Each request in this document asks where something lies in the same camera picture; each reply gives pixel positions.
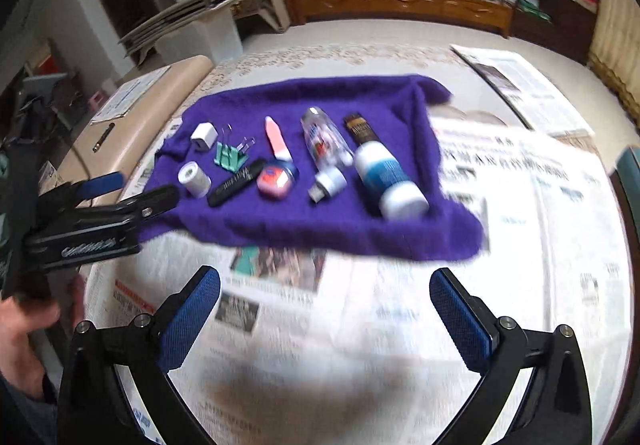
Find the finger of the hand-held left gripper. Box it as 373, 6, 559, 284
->
70, 185, 181, 232
37, 172, 126, 207

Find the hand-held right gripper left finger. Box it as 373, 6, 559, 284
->
57, 265, 222, 445

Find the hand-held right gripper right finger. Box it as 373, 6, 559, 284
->
429, 267, 593, 445

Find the white tape roll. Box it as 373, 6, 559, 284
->
178, 162, 213, 199

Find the white usb night light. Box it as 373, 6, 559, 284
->
307, 168, 349, 204

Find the person's left hand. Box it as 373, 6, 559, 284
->
0, 275, 87, 401

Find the black pen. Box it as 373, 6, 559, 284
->
94, 122, 116, 151

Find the beige cushioned bench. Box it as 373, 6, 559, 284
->
55, 55, 216, 206

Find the white charger plug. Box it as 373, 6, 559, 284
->
190, 122, 217, 154

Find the white paper booklet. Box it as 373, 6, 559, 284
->
90, 66, 171, 126

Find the newspaper with colour photos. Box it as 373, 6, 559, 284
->
85, 145, 401, 445

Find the newspaper with large headline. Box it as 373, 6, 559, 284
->
390, 125, 637, 445

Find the pink and blue round box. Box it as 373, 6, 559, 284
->
256, 160, 300, 201

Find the pink tube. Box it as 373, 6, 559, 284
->
264, 116, 294, 162

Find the purple fuzzy towel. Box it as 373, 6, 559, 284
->
135, 74, 491, 262

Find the white and blue bottle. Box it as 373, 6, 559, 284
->
353, 141, 431, 220

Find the white stone table base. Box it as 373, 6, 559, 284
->
150, 10, 244, 72

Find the clear plastic bottle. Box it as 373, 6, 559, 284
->
300, 106, 354, 171

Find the stack of flattened cardboard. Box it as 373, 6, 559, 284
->
118, 0, 266, 59

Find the teal object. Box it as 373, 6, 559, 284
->
612, 148, 640, 227

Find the open cardboard box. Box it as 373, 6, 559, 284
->
232, 0, 291, 34

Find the folded newspaper with dark photo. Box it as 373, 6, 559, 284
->
450, 44, 597, 137

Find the wooden low cabinet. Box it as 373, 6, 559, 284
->
282, 0, 514, 39

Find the yellow curtain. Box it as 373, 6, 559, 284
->
587, 0, 640, 117

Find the black cable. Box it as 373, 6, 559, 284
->
64, 135, 92, 183

